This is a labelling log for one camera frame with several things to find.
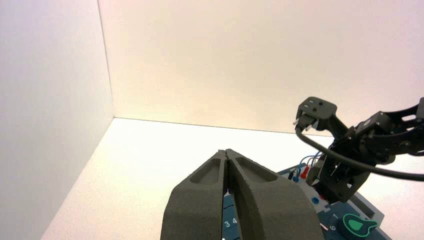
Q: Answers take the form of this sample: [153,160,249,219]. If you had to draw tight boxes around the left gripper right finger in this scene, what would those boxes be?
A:
[226,149,326,240]

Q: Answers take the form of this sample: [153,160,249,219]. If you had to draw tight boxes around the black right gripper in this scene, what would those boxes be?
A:
[306,129,397,204]

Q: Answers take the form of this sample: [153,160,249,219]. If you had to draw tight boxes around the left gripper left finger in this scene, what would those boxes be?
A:
[160,149,229,240]

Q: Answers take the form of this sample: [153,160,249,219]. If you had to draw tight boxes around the blue banana plug wire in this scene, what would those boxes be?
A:
[292,152,324,184]

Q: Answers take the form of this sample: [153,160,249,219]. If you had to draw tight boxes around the grey and blue control box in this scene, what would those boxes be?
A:
[221,162,393,240]

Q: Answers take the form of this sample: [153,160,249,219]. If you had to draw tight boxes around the green rotary knob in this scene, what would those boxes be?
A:
[342,213,379,239]

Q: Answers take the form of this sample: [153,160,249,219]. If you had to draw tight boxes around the black camera cable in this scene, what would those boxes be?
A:
[294,126,424,182]

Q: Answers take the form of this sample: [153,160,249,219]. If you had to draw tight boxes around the black banana plug wire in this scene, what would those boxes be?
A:
[287,170,329,232]

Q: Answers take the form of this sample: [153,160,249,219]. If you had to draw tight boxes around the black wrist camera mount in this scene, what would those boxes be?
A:
[293,96,349,137]

